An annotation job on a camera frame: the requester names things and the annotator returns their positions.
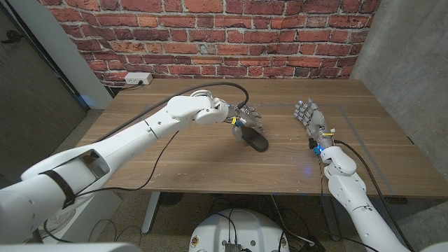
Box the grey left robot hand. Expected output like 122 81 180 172
232 105 265 142

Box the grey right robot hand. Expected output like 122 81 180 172
293 97 335 150

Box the black glasses case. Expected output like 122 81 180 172
240 126 270 153

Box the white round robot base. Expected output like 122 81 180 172
188 208 291 252

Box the red brick printed backdrop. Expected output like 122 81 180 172
37 0 382 88

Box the grey table leg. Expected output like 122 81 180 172
321 195 343 242

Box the white power strip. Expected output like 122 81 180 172
124 71 154 86

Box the white table leg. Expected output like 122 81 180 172
141 191 162 235

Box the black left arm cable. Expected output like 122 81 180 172
74 81 251 199

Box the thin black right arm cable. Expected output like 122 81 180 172
318 156 327 211

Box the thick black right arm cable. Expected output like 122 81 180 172
333 139 417 252

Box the white floor cable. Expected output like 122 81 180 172
270 195 316 246

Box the white door frame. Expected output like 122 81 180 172
7 0 113 110

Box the black arm strap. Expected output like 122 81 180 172
39 169 76 210

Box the black door handle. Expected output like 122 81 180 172
1 29 25 45

